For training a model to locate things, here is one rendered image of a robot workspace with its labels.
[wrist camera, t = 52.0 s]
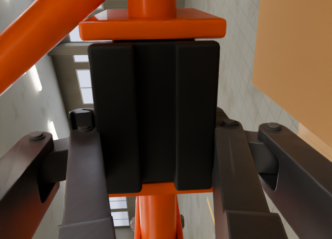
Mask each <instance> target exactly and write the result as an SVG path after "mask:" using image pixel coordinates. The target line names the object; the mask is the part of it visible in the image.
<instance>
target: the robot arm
mask: <svg viewBox="0 0 332 239"><path fill-rule="evenodd" d="M68 119H69V127H70V136H69V137H66V138H61V139H56V140H54V139H53V135H52V134H51V133H50V132H46V131H35V132H31V133H29V134H27V135H25V136H23V137H22V138H21V139H20V140H19V141H18V142H17V143H16V144H15V145H14V146H13V147H12V148H11V149H10V150H9V151H8V152H7V153H6V154H5V155H3V156H2V157H1V158H0V239H32V237H33V235H34V234H35V232H36V230H37V228H38V226H39V224H40V223H41V221H42V219H43V217H44V215H45V213H46V212H47V210H48V208H49V206H50V204H51V202H52V200H53V199H54V197H55V195H56V193H57V191H58V189H59V187H60V182H61V181H66V183H65V195H64V206H63V218H62V225H58V227H57V234H56V239H116V234H115V227H114V221H113V216H112V215H111V208H110V201H109V194H108V187H107V181H106V174H105V167H104V160H103V153H102V146H101V140H100V133H99V132H97V131H96V124H95V115H94V109H92V108H81V109H75V110H72V111H70V112H69V113H68ZM214 144H215V147H214V166H213V168H212V189H213V207H214V224H215V239H288V236H287V234H286V231H285V228H284V226H283V223H282V220H281V218H280V216H279V214H278V213H273V212H270V210H269V207H268V204H267V200H266V197H265V194H264V192H265V193H266V194H267V196H268V197H269V199H270V200H271V201H272V202H273V204H274V205H275V206H276V208H277V209H278V210H279V212H280V213H281V214H282V216H283V217H284V219H285V220H286V221H287V223H288V224H289V225H290V227H291V228H292V229H293V231H294V232H295V233H296V235H297V236H298V238H299V239H332V162H331V161H330V160H328V159H327V158H326V157H324V156H323V155H322V154H320V153H319V152H318V151H317V150H315V149H314V148H313V147H311V146H310V145H309V144H308V143H306V142H305V141H304V140H302V139H301V138H300V137H298V136H297V135H296V134H295V133H293V132H292V131H291V130H289V129H288V128H287V127H285V126H283V125H281V124H278V123H274V122H271V123H263V124H260V125H259V128H258V132H256V131H247V130H244V129H243V126H242V124H241V123H240V122H238V121H236V120H233V119H229V118H228V116H227V115H226V114H225V112H224V111H223V110H222V109H221V108H219V107H217V114H216V128H215V131H214Z"/></svg>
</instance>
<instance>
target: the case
mask: <svg viewBox="0 0 332 239"><path fill-rule="evenodd" d="M252 84H253V85H254V86H255V87H257V88H258V89H259V90H260V91H262V92H263V93H264V94H265V95H267V96H268V97H269V98H270V99H271V100H273V101H274V102H275V103H276V104H278V105H279V106H280V107H281V108H283V109H284V110H285V111H286V112H287V113H289V114H290V115H291V116H292V117H294V118H295V119H296V120H297V121H299V122H300V123H301V124H302V125H303V126H305V127H306V128H307V129H309V130H310V131H311V132H312V133H313V134H315V135H316V136H317V137H318V138H320V139H321V140H322V141H323V142H325V143H326V144H327V145H328V146H329V147H331V148H332V0H260V2H259V13H258V23H257V33H256V44H255V54H254V65H253V75H252Z"/></svg>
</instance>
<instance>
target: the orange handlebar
mask: <svg viewBox="0 0 332 239"><path fill-rule="evenodd" d="M127 6H128V16H129V17H136V18H160V17H173V16H176V0H127ZM183 228H184V216H182V214H180V211H179V205H178V198H177V194H173V195H154V196H136V209H135V217H133V218H132V219H131V229H132V231H133V232H134V239H184V237H183V231H182V229H183Z"/></svg>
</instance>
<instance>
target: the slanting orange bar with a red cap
mask: <svg viewBox="0 0 332 239"><path fill-rule="evenodd" d="M104 1H105V0H34V1H33V2H32V3H31V4H30V5H29V6H28V7H27V8H26V9H25V10H24V11H23V12H21V13H20V14H19V15H18V16H17V17H16V18H15V19H14V20H13V21H12V22H11V23H10V24H9V25H8V26H7V27H6V28H5V29H4V30H3V31H2V32H1V33H0V96H1V95H2V94H3V93H4V92H5V91H7V90H8V89H9V88H10V87H11V86H12V85H13V84H14V83H15V82H16V81H18V80H19V79H20V78H21V77H22V76H23V75H24V74H25V73H26V72H27V71H29V70H30V69H31V68H32V67H33V66H34V65H35V64H36V63H37V62H38V61H40V60H41V59H42V58H43V57H44V56H45V55H46V54H47V53H48V52H50V51H51V50H52V49H53V48H54V47H55V46H56V45H57V44H58V43H59V42H61V41H62V40H63V38H65V37H66V36H67V35H68V34H69V33H70V32H71V31H72V30H73V29H74V28H76V27H77V26H78V25H79V23H80V22H81V21H83V20H84V19H85V18H87V17H88V16H89V15H90V14H91V13H92V12H93V11H94V10H95V9H97V8H98V7H99V6H100V5H101V4H102V3H103V2H104Z"/></svg>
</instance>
